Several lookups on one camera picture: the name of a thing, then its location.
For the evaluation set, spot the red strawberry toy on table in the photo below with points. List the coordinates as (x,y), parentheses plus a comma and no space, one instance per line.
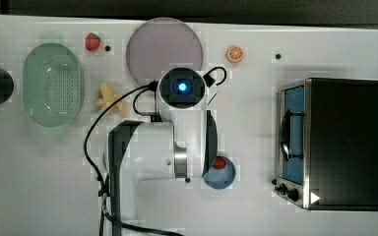
(92,42)

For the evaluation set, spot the orange slice toy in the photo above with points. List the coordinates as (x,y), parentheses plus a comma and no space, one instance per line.
(234,54)

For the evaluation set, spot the silver toaster oven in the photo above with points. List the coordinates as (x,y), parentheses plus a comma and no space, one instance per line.
(328,144)

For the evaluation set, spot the grey round plate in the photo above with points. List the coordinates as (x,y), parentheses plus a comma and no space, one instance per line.
(160,45)

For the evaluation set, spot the yellow banana toy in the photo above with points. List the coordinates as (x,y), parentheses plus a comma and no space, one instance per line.
(108,95)

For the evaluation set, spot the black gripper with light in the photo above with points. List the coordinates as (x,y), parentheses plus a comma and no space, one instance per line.
(181,88)

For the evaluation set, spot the blue cup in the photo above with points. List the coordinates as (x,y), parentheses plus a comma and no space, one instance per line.
(220,179)

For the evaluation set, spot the red strawberry in cup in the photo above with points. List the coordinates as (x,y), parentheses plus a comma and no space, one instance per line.
(219,163)

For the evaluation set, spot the green perforated colander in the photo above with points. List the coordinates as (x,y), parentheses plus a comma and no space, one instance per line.
(53,84)

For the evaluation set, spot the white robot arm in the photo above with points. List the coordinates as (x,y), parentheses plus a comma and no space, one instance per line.
(182,144)

